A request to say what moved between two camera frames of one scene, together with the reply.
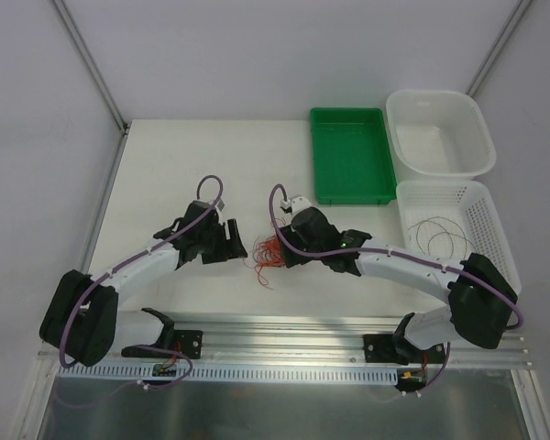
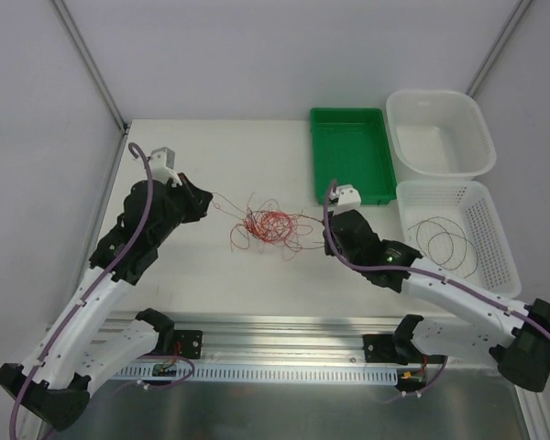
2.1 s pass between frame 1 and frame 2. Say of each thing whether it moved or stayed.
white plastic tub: stayed
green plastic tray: stayed
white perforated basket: stayed
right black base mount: stayed
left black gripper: moved
